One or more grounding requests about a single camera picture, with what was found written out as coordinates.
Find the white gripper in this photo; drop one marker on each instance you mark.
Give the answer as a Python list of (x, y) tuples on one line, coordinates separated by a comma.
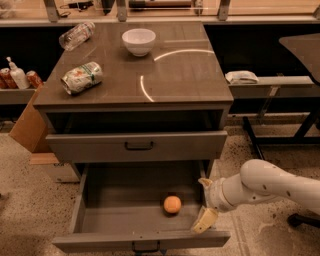
[(214, 196)]

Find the orange fruit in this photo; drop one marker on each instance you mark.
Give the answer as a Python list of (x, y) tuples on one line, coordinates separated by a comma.
[(172, 204)]

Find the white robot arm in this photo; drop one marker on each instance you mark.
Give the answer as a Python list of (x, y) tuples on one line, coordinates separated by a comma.
[(257, 182)]

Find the closed upper drawer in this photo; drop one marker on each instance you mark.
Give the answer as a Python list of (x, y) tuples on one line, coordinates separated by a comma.
[(137, 147)]

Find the open lower drawer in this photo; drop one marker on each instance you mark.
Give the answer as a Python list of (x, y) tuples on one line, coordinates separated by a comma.
[(120, 208)]

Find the grey drawer cabinet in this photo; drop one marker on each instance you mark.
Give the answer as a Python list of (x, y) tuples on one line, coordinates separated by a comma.
[(177, 87)]

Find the black office chair base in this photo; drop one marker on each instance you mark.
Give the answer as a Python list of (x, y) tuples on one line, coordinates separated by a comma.
[(295, 220)]

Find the folded white cloth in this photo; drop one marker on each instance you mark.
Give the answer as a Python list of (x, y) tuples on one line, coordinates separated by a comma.
[(241, 77)]

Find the white ceramic bowl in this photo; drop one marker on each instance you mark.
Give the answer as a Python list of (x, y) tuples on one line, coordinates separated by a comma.
[(139, 41)]

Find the green white soda can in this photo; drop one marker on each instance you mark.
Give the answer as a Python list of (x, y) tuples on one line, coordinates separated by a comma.
[(82, 77)]

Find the dark side table top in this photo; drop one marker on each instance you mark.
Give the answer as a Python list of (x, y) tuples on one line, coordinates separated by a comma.
[(306, 48)]

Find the brown cardboard box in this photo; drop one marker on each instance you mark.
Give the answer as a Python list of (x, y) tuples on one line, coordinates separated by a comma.
[(30, 130)]

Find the clear plastic bottle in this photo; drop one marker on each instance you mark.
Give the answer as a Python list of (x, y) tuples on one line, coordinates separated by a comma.
[(76, 36)]

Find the red soda can right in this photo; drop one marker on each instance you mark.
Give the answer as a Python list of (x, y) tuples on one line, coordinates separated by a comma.
[(34, 79)]

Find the red soda can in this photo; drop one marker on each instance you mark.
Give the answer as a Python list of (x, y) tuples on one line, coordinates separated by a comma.
[(6, 81), (34, 79)]

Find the white pump bottle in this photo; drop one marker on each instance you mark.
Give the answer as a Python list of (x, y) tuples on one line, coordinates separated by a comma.
[(18, 75)]

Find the red soda can left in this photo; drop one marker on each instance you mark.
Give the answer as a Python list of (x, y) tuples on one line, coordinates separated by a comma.
[(6, 81)]

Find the black table leg frame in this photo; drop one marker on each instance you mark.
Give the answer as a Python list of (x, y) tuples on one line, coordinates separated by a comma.
[(299, 138)]

